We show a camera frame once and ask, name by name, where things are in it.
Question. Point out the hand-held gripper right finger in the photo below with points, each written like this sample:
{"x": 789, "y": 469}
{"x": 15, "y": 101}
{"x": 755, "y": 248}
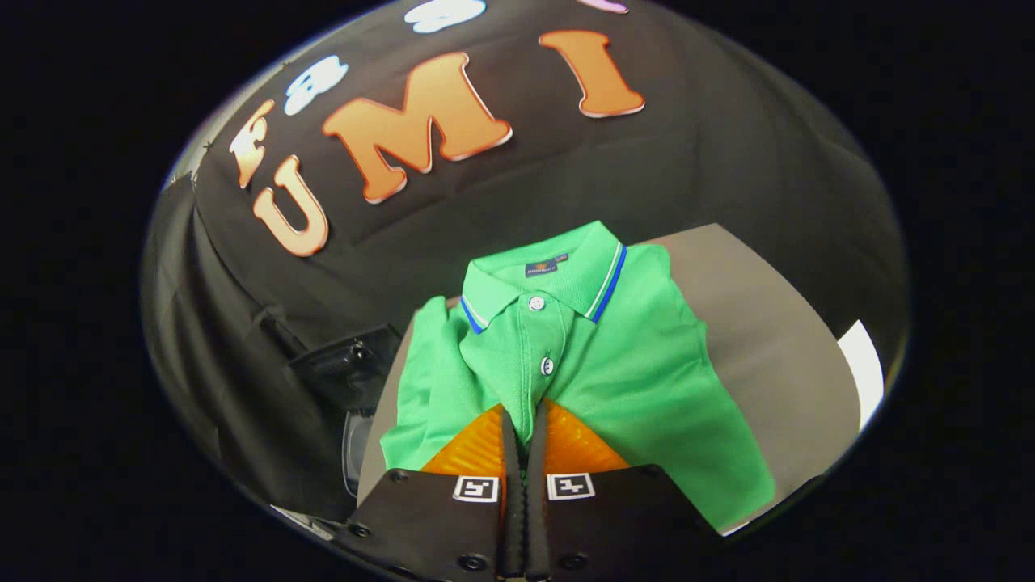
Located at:
{"x": 598, "y": 525}

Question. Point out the grey cabinet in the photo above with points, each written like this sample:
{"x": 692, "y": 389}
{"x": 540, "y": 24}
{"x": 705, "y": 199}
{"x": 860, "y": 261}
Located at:
{"x": 768, "y": 347}

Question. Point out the dark washing machine lid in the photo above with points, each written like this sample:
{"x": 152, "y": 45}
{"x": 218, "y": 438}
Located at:
{"x": 348, "y": 368}

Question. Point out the black backdrop cloth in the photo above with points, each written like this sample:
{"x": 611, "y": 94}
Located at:
{"x": 687, "y": 162}

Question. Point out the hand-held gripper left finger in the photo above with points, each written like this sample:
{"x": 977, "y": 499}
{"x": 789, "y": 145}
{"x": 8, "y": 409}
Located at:
{"x": 453, "y": 525}

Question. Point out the green polo shirt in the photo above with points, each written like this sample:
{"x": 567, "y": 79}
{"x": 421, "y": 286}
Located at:
{"x": 647, "y": 364}

